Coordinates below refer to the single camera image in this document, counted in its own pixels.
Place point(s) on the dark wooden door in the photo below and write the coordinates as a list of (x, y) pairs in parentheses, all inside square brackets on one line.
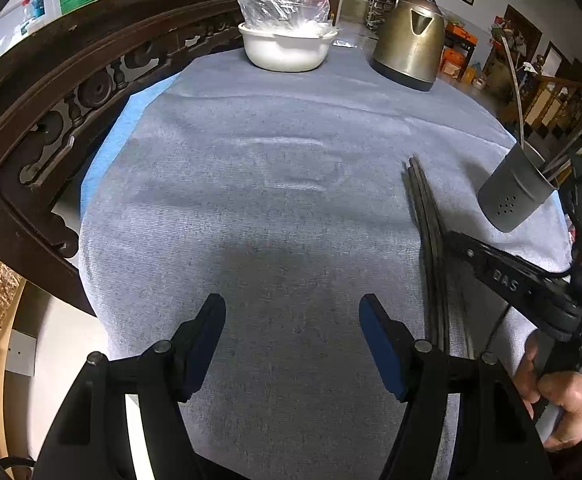
[(521, 25)]

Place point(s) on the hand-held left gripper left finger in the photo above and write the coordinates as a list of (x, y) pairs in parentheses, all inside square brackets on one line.
[(206, 345)]

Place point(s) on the yellow plastic jug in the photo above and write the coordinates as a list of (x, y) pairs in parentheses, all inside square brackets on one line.
[(471, 74)]

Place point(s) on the dark metal utensil cup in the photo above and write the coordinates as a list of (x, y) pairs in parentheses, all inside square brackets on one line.
[(518, 195)]

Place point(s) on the orange crate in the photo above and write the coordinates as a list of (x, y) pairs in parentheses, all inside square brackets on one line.
[(458, 35)]

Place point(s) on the clear plastic bag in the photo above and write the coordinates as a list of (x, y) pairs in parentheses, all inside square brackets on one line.
[(283, 10)]

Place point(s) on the plastic bottle with blue label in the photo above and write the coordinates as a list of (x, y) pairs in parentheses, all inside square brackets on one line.
[(33, 8)]

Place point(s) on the person's right hand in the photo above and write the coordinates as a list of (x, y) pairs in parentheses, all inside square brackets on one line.
[(576, 405)]

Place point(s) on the grey felt table cloth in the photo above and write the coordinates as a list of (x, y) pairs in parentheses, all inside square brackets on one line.
[(281, 210)]

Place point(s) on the carved dark wooden sideboard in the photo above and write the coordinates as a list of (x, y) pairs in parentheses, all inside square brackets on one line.
[(31, 125)]

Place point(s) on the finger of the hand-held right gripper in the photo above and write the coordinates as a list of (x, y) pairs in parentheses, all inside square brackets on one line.
[(506, 277)]

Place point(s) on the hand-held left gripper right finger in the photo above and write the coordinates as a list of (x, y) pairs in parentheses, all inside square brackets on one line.
[(378, 347)]

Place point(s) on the orange cardboard box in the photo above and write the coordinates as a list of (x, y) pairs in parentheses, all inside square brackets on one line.
[(452, 65)]

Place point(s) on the bundle of dark chopsticks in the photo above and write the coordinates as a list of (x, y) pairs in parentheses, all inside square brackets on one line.
[(428, 220)]

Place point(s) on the wooden stair railing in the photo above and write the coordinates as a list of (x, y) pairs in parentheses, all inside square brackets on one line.
[(556, 105)]

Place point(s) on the brass coloured electric kettle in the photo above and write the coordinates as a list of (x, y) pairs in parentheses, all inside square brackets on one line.
[(411, 40)]

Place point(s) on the blue round tablecloth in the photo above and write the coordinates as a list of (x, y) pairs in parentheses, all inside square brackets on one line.
[(121, 120)]

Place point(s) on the white plastic bowl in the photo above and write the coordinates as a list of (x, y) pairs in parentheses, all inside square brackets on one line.
[(288, 47)]

